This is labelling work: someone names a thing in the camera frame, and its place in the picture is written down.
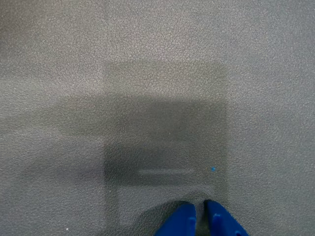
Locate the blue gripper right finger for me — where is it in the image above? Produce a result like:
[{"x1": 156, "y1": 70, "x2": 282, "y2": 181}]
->
[{"x1": 203, "y1": 199, "x2": 250, "y2": 236}]

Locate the gray mat with NOWROBO print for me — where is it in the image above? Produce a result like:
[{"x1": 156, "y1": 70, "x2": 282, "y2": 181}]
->
[{"x1": 0, "y1": 0, "x2": 315, "y2": 236}]

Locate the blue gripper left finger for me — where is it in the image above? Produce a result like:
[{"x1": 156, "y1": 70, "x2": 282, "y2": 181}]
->
[{"x1": 154, "y1": 203, "x2": 197, "y2": 236}]

